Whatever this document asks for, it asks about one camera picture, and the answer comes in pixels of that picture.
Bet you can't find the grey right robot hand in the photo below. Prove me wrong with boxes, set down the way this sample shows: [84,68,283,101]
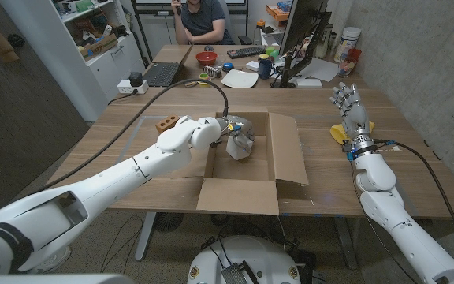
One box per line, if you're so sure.
[329,81,372,139]

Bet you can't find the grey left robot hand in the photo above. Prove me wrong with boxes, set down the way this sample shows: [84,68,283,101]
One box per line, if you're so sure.
[217,114,255,155]

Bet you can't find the white cube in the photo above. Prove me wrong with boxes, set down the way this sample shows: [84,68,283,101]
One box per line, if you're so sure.
[225,133,254,162]

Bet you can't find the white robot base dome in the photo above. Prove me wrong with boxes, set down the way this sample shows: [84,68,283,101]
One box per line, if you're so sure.
[187,235,302,284]

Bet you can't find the yellow banana toy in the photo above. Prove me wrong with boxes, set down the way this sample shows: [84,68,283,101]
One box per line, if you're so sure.
[329,121,376,145]

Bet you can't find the white plate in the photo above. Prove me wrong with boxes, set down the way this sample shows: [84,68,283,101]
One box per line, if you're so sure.
[221,69,259,89]

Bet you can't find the white paper sheets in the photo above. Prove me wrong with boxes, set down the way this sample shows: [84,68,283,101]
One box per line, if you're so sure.
[292,57,341,84]

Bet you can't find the small dark rectangular box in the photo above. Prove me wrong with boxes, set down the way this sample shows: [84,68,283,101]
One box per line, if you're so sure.
[203,65,223,80]

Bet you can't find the dark blue mug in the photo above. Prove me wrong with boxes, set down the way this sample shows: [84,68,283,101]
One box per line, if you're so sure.
[257,58,276,80]

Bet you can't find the open cardboard box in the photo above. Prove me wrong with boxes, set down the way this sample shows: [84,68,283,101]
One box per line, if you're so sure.
[171,105,310,216]

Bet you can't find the black keyboard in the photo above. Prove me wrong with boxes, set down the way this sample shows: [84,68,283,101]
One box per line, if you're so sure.
[226,46,266,60]

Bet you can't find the brown brick with holes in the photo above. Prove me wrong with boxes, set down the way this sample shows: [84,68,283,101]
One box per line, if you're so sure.
[154,114,180,134]

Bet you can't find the red bowl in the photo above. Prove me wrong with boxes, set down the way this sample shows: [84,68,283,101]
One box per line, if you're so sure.
[195,50,219,67]

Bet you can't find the white canister with label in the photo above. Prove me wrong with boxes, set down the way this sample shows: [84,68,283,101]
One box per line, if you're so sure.
[333,26,362,64]

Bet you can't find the open black laptop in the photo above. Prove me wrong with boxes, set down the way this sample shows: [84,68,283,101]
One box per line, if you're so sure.
[143,42,195,88]

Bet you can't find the black monitor on stand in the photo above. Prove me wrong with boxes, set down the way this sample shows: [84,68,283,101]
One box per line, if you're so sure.
[270,0,333,88]

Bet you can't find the person in dark t-shirt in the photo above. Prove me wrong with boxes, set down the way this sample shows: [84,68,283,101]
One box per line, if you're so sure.
[169,0,236,46]

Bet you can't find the grey office chair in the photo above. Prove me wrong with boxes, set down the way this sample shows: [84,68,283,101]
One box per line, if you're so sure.
[218,0,254,46]

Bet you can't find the black plug adapter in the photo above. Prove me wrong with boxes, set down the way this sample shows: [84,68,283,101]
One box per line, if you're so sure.
[128,71,144,88]

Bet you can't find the orange box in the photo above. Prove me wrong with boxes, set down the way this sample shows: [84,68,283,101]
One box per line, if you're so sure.
[265,2,293,21]

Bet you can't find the black round floor base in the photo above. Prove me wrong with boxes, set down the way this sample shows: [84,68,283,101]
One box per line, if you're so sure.
[154,212,184,233]

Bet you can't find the white power strip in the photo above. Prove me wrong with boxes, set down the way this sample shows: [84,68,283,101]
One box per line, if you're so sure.
[116,79,150,95]

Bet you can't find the metal table leg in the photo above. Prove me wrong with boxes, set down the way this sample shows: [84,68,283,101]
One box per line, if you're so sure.
[134,211,157,262]
[332,215,359,271]

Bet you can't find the white shelf cabinet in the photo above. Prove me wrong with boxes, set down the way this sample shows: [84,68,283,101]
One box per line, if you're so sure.
[0,0,146,123]

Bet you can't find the grey finned module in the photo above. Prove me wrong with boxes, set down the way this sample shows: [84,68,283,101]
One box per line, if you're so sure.
[221,260,260,284]

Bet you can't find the small printed cardboard box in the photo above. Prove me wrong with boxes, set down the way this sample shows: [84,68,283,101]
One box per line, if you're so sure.
[79,33,120,62]

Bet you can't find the person with grey sneakers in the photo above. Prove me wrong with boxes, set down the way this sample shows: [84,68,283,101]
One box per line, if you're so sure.
[33,246,73,274]

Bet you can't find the black round object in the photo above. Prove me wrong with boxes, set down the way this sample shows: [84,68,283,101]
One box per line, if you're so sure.
[6,33,26,49]

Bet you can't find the white robot torso edge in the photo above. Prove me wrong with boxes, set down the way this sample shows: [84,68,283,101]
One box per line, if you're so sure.
[0,273,136,284]

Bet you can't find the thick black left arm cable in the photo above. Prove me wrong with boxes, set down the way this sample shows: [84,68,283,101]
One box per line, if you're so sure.
[39,77,230,191]

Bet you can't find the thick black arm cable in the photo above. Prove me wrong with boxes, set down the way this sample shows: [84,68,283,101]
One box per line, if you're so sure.
[372,138,454,263]
[39,77,230,191]

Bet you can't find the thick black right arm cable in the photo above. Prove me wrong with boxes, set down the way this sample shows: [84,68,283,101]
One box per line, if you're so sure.
[372,138,454,263]

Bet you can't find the black power cord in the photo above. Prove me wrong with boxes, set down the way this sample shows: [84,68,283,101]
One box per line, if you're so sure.
[106,91,137,107]

